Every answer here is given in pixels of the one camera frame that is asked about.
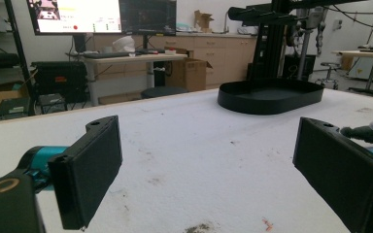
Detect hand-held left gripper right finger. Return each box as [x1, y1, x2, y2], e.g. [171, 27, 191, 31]
[292, 116, 373, 233]

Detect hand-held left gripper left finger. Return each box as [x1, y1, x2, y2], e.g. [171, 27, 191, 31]
[48, 115, 123, 231]

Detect dark grey soft toy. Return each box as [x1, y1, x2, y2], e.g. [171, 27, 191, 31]
[339, 118, 373, 147]

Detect black equipment case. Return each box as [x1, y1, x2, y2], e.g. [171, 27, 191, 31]
[31, 60, 88, 105]

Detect metal stool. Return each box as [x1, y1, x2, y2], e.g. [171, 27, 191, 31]
[315, 61, 342, 91]

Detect black oval tray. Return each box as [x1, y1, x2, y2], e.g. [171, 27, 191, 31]
[217, 78, 325, 116]

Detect black keyboard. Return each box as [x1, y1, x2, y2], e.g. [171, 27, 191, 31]
[83, 50, 134, 60]

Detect white desk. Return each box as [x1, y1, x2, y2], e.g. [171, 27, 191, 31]
[83, 52, 188, 108]

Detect wooden side table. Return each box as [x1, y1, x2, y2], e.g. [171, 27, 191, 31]
[331, 49, 373, 97]

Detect black slanted pole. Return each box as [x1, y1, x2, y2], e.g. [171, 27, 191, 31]
[4, 0, 37, 117]

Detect white crumpled bag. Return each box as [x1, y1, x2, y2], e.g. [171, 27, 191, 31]
[112, 35, 137, 53]

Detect large cardboard box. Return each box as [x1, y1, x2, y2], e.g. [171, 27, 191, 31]
[164, 57, 214, 93]

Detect black metal stand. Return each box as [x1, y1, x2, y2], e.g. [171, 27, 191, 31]
[227, 0, 370, 83]

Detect bright computer monitor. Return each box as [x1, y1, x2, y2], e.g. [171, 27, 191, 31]
[26, 0, 123, 36]

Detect dark computer monitor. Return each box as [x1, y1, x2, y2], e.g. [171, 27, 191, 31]
[119, 0, 178, 37]

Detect wooden cabinet row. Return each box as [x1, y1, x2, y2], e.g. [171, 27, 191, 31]
[92, 32, 258, 90]

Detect small open cardboard box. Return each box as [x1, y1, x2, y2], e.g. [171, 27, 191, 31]
[192, 9, 215, 32]

